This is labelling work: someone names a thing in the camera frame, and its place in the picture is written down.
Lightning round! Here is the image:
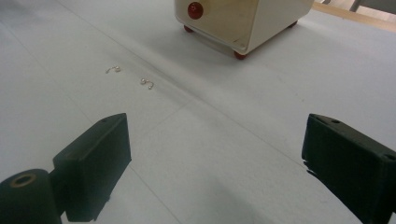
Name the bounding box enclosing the cream jewelry box red knob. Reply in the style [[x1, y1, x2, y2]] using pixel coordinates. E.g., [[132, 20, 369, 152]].
[[174, 0, 316, 61]]

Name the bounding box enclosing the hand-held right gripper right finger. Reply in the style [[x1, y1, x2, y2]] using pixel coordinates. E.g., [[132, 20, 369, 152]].
[[301, 113, 396, 224]]

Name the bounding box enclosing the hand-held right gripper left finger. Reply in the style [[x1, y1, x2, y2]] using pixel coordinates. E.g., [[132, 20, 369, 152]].
[[50, 112, 133, 223]]

